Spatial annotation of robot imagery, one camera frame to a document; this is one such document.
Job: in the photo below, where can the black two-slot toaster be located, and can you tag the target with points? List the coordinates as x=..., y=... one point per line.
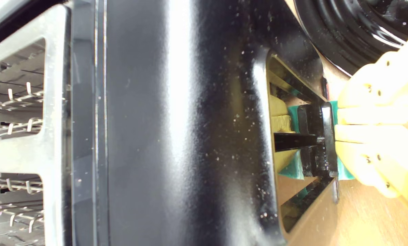
x=190, y=119

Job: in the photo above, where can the black plate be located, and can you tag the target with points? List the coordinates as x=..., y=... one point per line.
x=340, y=30

